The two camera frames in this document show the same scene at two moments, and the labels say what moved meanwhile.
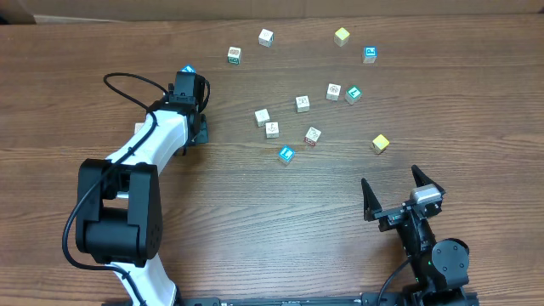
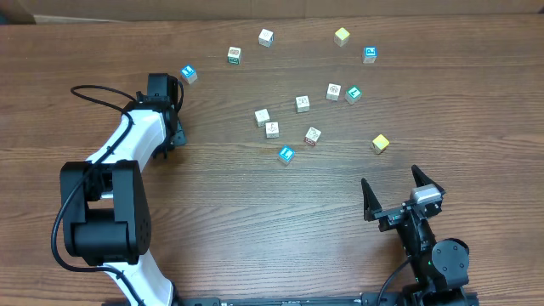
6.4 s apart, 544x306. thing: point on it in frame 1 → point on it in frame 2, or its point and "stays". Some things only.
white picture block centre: [303, 104] stays
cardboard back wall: [36, 12] stays
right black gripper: [391, 217] stays
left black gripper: [203, 135] → [179, 138]
